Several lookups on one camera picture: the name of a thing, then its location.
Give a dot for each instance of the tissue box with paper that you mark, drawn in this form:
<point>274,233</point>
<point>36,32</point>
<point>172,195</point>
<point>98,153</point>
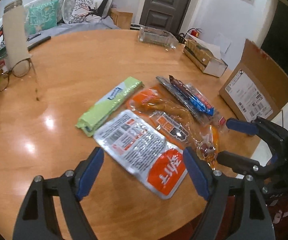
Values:
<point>204,59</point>

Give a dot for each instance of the wooden side table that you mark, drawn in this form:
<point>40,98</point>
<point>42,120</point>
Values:
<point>120,18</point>

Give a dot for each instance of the glass ashtray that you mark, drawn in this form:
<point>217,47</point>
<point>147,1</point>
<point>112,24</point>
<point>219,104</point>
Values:
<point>158,37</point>

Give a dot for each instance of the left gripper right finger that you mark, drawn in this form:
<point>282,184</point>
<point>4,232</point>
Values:
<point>215,187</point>

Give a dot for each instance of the red fire extinguisher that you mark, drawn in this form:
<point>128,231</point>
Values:
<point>195,32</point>

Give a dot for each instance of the orange chicken snack packet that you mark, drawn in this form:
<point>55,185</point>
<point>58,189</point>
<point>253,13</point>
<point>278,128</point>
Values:
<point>169,118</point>

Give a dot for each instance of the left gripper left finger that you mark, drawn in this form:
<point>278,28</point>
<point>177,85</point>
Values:
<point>37,218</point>

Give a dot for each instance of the dark blue snack packet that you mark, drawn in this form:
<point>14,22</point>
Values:
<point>199,116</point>

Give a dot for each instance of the brown cardboard box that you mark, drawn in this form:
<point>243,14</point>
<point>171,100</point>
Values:
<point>258,86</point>

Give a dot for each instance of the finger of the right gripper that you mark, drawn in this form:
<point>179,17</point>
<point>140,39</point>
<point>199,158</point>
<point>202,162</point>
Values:
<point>242,126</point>
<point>239,164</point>

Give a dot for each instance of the brown eyeglasses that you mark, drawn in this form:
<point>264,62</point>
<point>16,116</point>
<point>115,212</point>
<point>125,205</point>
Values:
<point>20,70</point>

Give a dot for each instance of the red clear snack packet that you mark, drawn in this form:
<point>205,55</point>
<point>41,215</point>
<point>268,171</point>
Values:
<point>209,115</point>

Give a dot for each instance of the teal pattern pillow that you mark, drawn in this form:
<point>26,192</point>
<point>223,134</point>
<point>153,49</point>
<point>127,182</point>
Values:
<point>42,17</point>

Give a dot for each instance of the grey sofa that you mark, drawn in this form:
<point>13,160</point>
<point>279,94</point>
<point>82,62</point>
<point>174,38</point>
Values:
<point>65,8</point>

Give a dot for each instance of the tall beige bottle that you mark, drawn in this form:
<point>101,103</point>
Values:
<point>15,39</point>

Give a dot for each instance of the white tree pattern pillow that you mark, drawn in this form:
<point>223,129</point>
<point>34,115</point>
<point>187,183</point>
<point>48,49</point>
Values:
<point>87,10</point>

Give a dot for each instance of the green snack pack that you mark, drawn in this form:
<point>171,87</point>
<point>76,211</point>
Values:
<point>96,115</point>

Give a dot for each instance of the silver orange snack packet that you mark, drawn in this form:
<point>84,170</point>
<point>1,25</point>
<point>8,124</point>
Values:
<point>143,152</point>

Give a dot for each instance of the small orange jelly cup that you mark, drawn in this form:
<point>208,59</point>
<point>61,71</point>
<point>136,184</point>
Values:
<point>208,149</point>

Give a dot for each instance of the dark brown door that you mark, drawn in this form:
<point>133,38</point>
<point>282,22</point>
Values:
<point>167,15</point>

